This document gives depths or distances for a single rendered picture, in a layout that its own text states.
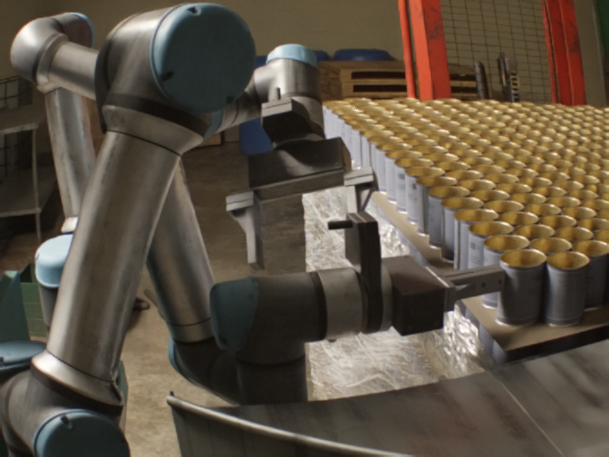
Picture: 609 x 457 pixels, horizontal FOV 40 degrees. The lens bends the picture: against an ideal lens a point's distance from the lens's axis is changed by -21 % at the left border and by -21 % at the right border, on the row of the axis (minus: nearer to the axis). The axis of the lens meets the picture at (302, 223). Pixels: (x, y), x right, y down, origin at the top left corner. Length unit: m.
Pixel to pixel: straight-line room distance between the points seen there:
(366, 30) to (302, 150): 8.86
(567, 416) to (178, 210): 0.52
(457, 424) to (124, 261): 0.35
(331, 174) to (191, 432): 0.66
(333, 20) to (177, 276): 9.09
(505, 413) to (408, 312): 0.20
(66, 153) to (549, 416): 1.02
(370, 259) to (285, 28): 9.05
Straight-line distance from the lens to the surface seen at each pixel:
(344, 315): 1.03
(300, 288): 1.02
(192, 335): 1.12
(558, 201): 1.45
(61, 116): 1.60
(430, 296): 1.02
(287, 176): 1.35
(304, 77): 1.42
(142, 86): 0.89
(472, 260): 1.25
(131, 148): 0.89
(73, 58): 1.44
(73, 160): 1.60
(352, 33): 10.17
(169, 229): 1.07
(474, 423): 0.89
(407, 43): 2.80
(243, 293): 1.02
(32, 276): 4.82
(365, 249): 1.02
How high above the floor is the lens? 1.47
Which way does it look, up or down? 13 degrees down
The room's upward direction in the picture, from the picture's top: 3 degrees counter-clockwise
